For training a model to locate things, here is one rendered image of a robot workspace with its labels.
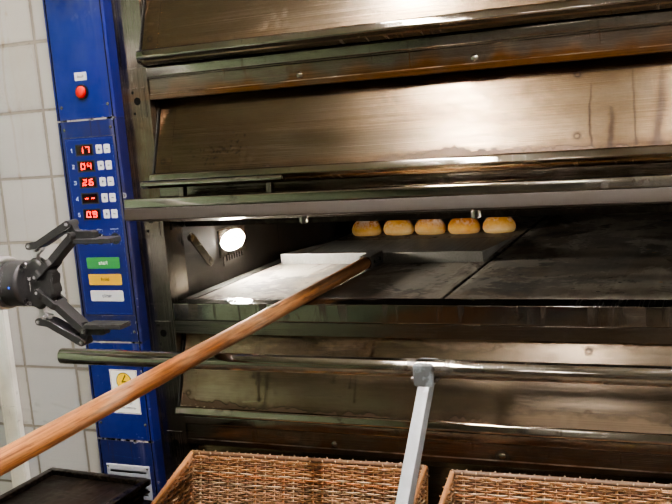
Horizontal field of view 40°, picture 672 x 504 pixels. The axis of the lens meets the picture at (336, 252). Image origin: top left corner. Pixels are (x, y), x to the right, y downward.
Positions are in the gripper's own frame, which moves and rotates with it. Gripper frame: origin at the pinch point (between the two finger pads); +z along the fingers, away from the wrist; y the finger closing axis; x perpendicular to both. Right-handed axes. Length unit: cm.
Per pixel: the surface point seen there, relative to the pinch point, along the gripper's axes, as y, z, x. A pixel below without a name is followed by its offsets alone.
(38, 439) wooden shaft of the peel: 14.2, 7.3, 29.4
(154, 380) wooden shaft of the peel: 14.5, 7.6, 3.4
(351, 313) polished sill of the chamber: 18, 17, -55
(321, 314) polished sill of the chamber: 18, 10, -55
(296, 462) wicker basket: 50, 3, -51
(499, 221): 12, 29, -148
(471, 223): 13, 20, -149
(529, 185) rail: -8, 58, -40
